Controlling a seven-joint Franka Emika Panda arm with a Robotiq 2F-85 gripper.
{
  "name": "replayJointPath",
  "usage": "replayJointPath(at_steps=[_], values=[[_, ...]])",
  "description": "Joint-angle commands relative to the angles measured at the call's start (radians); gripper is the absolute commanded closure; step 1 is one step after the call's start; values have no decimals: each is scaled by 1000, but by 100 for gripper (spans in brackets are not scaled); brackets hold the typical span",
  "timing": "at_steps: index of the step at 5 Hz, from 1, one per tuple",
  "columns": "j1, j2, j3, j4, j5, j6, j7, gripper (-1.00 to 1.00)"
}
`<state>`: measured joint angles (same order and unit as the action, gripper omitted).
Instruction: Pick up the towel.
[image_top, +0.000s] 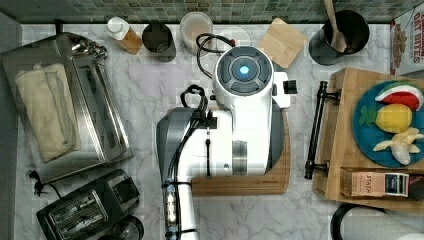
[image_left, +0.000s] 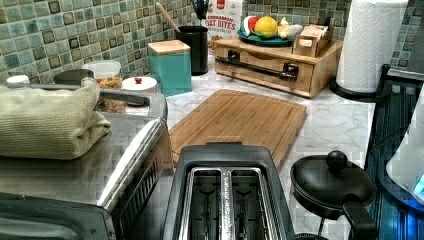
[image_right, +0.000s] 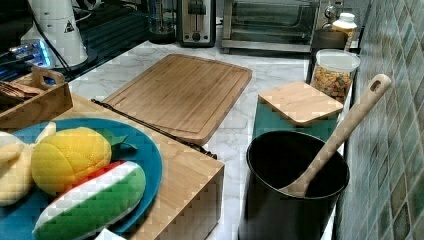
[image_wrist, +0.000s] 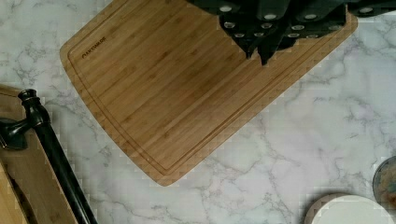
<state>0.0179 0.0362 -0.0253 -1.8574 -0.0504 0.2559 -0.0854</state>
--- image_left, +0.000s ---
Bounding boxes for wooden drawer box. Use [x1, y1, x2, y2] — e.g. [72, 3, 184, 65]
[215, 38, 343, 98]

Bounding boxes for clear jar with pasta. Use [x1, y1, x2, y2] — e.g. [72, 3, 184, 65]
[82, 60, 126, 113]

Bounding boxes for teal fruit plate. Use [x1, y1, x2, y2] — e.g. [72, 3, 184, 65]
[237, 30, 293, 47]

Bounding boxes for white paper towel roll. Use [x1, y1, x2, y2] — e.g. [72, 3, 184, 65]
[336, 0, 408, 89]

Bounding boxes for teal canister with wooden lid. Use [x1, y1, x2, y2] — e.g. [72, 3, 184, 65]
[148, 40, 192, 96]

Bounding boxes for black lidded frying pan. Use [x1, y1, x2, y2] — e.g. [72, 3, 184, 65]
[290, 150, 378, 240]

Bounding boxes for wooden tea bag holder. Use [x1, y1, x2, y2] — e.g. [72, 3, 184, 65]
[292, 25, 333, 57]

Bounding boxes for black utensil holder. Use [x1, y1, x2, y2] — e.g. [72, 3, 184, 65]
[176, 26, 208, 76]

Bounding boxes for white toy garlic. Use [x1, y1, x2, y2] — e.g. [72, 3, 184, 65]
[277, 17, 303, 39]

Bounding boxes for black dish rack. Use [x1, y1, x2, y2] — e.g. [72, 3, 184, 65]
[365, 66, 424, 240]

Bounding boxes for black two-slot toaster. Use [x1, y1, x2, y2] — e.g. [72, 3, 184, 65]
[163, 143, 296, 240]

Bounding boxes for cinnamon oat bites cereal box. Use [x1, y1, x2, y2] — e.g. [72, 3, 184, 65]
[204, 0, 244, 50]

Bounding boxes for bamboo cutting board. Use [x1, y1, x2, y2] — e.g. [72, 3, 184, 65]
[170, 89, 307, 167]

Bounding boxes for black paper towel stand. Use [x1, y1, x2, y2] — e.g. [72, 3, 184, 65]
[329, 64, 391, 103]

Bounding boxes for wooden spoon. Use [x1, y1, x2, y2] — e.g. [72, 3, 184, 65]
[155, 2, 181, 33]

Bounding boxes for beige towel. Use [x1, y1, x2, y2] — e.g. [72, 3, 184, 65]
[0, 77, 111, 160]

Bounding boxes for dark utensils in holder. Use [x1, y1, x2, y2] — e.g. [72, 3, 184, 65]
[190, 0, 209, 20]

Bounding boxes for small white lid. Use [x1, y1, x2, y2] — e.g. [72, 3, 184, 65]
[7, 75, 30, 84]

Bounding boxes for stainless steel toaster oven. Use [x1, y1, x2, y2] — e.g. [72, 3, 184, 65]
[0, 90, 173, 240]

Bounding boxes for red and white toy fruit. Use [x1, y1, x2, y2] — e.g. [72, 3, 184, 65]
[240, 16, 259, 37]

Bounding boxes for yellow toy lemon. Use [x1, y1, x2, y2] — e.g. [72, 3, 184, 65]
[254, 16, 278, 38]

